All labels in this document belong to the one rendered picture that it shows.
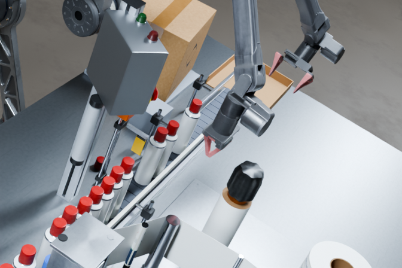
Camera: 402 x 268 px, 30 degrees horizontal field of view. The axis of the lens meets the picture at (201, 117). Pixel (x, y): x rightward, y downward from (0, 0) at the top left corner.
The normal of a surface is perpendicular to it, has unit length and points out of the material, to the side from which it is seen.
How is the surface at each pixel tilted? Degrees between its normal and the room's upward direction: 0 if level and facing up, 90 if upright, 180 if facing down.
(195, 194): 0
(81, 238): 0
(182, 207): 0
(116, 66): 90
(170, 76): 90
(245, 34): 70
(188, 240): 90
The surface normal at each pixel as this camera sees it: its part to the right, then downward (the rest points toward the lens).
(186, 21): 0.34, -0.75
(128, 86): 0.43, 0.66
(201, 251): -0.38, 0.44
